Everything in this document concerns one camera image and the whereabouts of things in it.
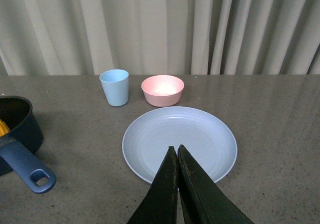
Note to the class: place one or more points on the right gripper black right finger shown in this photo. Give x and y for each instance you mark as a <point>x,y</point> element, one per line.
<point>202,200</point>

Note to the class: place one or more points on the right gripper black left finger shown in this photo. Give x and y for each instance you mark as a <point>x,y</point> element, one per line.
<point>160,203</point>

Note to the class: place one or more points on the yellow corn cob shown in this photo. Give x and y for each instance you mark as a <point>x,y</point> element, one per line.
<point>4,129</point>

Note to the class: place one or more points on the light blue plate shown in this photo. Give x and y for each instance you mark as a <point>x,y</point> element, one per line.
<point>207,138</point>

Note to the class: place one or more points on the pink bowl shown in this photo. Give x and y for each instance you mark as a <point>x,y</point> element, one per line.
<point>162,90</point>

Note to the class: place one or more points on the light blue cup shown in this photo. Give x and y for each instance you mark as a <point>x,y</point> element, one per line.
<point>115,86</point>

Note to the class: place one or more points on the dark blue saucepan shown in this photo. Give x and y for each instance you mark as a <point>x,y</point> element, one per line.
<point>21,142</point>

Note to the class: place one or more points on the white curtain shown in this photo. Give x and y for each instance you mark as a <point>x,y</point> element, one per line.
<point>229,37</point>

